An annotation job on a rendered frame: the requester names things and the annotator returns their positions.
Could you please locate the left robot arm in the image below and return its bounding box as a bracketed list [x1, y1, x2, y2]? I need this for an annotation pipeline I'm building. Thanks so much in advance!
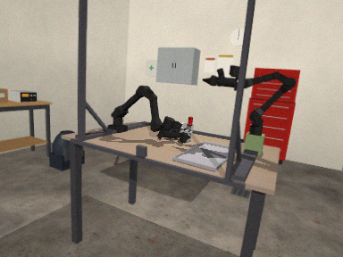
[111, 86, 182, 140]

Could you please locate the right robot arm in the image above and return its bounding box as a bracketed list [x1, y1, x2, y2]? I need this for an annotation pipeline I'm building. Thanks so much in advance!
[217, 65, 296, 136]

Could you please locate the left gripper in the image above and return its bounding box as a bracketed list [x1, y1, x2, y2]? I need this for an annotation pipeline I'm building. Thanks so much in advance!
[168, 129, 190, 143]

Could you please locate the white shallow rectangular tray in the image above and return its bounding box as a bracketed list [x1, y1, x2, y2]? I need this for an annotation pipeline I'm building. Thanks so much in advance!
[172, 142, 229, 171]

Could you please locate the grey rectangular table frame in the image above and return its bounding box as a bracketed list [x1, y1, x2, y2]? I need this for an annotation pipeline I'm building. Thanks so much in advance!
[71, 121, 258, 190]

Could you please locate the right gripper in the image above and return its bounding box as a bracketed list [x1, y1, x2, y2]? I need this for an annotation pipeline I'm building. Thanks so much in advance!
[203, 75, 228, 87]

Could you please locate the red screwdriver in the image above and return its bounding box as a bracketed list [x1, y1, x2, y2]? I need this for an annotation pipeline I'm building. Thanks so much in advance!
[188, 117, 193, 131]

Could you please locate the grey metal bracket with holes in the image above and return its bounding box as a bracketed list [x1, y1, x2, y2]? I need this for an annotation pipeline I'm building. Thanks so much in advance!
[181, 123, 194, 134]

